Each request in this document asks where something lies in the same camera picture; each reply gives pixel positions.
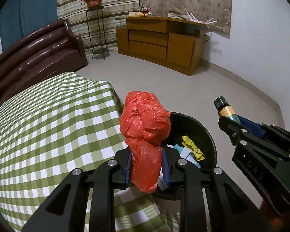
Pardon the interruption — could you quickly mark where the green bottle yellow label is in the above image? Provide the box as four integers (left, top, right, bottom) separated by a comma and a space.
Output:
214, 96, 241, 124

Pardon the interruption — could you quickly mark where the yellow wrapper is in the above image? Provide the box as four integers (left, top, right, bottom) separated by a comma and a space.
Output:
182, 136, 205, 161

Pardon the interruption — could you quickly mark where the light blue sachet packet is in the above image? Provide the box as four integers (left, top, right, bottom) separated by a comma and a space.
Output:
173, 145, 200, 168

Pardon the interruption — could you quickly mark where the red plastic bag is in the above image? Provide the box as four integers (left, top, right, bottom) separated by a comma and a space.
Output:
120, 91, 171, 193

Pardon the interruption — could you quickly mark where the black trash bin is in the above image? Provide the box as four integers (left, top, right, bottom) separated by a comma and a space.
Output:
153, 112, 217, 200

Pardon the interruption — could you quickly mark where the green checkered tablecloth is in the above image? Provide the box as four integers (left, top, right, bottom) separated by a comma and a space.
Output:
0, 71, 182, 232

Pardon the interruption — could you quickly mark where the wooden cabinet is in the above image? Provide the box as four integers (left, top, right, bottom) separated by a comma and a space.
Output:
116, 16, 207, 76

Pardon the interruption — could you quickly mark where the beige quilted curtain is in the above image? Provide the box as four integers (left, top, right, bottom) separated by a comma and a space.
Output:
140, 0, 232, 38

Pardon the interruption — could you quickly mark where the mickey mouse toy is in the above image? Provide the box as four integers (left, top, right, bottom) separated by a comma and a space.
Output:
140, 6, 152, 17

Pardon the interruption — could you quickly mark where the dark brown leather sofa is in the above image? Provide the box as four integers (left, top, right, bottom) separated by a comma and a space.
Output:
0, 19, 88, 106

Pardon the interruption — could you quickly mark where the small box on cabinet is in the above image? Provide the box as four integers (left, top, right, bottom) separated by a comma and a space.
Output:
128, 12, 142, 17

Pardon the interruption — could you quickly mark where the striped curtain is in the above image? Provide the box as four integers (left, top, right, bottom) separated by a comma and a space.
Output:
57, 0, 139, 55

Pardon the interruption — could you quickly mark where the black metal plant stand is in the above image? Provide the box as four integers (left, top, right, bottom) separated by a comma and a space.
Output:
85, 6, 111, 61

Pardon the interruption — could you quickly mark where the blue curtain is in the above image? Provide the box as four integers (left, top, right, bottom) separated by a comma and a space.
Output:
0, 0, 58, 50

